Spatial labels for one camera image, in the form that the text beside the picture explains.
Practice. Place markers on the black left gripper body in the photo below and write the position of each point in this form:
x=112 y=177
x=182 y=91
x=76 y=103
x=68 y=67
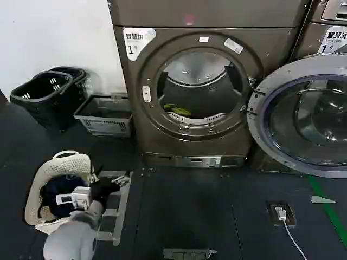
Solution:
x=104 y=189

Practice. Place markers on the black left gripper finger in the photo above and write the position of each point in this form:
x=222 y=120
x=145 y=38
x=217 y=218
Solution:
x=120 y=180
x=94 y=176

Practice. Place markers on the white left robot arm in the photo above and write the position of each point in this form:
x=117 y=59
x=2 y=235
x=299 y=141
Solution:
x=67 y=238

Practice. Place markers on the dark navy clothes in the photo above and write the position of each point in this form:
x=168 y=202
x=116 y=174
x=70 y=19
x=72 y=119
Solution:
x=55 y=188

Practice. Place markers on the grey plastic crate basket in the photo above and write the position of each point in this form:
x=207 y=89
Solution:
x=104 y=122

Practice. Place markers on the white perforated laundry basket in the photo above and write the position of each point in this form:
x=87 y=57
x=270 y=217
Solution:
x=36 y=187

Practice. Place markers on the grey dryer number one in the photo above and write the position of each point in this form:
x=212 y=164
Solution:
x=195 y=146

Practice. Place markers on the black plastic laundry basket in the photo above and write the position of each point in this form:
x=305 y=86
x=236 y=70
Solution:
x=80 y=86
x=40 y=105

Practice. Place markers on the green cloth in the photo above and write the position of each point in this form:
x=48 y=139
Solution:
x=177 y=109

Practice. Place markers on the small grey metal floor plate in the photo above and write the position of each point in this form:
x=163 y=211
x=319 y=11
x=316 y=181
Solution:
x=189 y=254

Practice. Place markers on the white power plug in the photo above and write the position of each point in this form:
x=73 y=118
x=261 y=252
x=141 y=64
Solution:
x=280 y=213

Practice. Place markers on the dark floor socket box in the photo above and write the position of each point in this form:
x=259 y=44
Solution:
x=290 y=214

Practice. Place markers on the round glass dryer door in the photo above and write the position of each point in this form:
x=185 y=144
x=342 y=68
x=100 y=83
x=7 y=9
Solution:
x=306 y=119

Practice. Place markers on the grey floor tape piece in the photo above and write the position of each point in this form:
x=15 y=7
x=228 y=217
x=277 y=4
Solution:
x=322 y=200

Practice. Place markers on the green floor tape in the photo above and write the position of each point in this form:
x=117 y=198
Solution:
x=329 y=214

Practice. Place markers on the grey dryer with white label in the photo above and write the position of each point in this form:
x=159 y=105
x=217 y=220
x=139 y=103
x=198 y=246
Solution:
x=311 y=35

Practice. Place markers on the grey metal floor hatch frame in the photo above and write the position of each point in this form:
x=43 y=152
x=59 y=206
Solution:
x=119 y=216

